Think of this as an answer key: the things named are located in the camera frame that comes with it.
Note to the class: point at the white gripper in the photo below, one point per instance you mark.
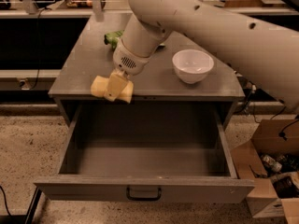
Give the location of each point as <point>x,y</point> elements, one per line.
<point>129,61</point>

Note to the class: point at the yellow sponge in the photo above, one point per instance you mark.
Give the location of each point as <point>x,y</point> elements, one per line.
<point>99,86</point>

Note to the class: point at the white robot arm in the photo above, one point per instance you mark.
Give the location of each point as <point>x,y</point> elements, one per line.
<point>264,53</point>

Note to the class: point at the grey open top drawer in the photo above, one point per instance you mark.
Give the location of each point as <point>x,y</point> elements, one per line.
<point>178,147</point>

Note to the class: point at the green chip bag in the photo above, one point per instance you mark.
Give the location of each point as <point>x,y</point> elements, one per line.
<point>113,38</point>

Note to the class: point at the white bowl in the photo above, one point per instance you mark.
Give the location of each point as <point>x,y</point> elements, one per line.
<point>191,65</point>

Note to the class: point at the can in box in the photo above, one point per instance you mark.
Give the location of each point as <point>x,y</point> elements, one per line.
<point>271,163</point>

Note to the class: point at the cardboard box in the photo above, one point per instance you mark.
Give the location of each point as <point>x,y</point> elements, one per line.
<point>274,194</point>

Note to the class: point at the black drawer handle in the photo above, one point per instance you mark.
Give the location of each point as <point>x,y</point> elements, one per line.
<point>143,195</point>

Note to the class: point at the black cable floor left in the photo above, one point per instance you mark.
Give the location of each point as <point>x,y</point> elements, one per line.
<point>5,200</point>

